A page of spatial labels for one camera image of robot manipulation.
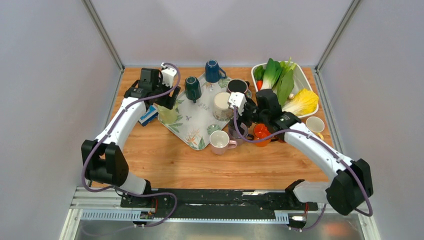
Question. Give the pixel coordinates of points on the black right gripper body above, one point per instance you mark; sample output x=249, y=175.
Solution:
x=251, y=114

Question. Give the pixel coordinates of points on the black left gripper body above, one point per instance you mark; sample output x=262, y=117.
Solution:
x=167, y=101

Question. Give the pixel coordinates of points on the lime green faceted mug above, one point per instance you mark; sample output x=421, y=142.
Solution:
x=167, y=116

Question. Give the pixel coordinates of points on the pale yellow mug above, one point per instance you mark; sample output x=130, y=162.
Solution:
x=316, y=125

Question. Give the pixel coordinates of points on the pink faceted mug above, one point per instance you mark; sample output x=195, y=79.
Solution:
x=221, y=142

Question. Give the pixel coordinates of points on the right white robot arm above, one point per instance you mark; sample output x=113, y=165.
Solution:
x=349, y=186

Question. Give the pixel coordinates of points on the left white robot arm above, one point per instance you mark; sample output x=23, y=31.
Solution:
x=103, y=159

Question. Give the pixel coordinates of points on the black floral upright mug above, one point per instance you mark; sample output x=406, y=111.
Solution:
x=238, y=85

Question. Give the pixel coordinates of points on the dark green faceted mug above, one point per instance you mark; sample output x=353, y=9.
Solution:
x=192, y=88

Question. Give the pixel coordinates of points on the large floral cream mug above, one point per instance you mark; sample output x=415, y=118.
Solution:
x=221, y=108

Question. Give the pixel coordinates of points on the dark blue faceted mug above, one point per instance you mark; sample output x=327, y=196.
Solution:
x=213, y=72

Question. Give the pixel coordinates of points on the small red tomato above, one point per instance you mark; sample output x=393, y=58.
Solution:
x=259, y=84

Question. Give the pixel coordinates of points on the green bok choy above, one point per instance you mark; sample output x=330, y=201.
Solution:
x=277, y=76

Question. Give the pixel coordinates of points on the yellow napa cabbage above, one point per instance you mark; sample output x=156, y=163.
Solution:
x=305, y=102

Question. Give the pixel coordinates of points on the white vegetable tub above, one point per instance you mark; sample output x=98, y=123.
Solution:
x=300, y=82

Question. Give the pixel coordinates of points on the floral white serving tray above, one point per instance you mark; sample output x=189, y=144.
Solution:
x=195, y=122

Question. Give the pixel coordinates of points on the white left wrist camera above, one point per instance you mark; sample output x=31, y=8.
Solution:
x=168, y=75

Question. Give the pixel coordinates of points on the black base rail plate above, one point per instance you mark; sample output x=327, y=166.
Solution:
x=220, y=204

